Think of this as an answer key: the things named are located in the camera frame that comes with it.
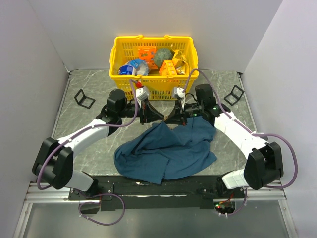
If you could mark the black left stand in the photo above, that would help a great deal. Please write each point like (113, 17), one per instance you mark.
(82, 100)

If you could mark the green avocado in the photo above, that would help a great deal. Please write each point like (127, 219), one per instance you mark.
(161, 55)

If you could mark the blue white can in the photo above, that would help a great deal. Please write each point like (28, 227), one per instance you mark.
(134, 67)

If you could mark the orange cracker box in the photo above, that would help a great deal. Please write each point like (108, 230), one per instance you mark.
(168, 69)

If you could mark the black stand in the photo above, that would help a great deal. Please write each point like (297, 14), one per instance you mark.
(235, 95)
(82, 100)

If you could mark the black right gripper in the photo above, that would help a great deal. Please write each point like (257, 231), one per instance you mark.
(179, 114)

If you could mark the black right stand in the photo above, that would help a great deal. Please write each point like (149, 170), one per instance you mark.
(235, 95)

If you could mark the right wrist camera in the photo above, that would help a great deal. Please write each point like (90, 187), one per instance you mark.
(178, 93)

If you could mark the yellow snack bag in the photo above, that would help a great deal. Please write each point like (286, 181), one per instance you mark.
(180, 62)

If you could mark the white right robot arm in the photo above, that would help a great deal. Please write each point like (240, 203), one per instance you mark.
(264, 160)

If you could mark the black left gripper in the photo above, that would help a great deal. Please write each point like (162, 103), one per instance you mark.
(146, 114)

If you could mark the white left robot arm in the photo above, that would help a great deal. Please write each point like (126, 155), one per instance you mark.
(54, 162)

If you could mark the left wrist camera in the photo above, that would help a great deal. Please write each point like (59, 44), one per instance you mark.
(142, 93)

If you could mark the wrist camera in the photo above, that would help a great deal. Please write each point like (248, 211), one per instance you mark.
(142, 93)
(178, 93)

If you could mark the yellow plastic basket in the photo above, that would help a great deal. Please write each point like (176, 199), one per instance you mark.
(125, 49)

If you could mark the blue t-shirt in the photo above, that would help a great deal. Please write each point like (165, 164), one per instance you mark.
(163, 153)

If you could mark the orange snack box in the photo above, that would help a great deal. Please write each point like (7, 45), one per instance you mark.
(147, 55)

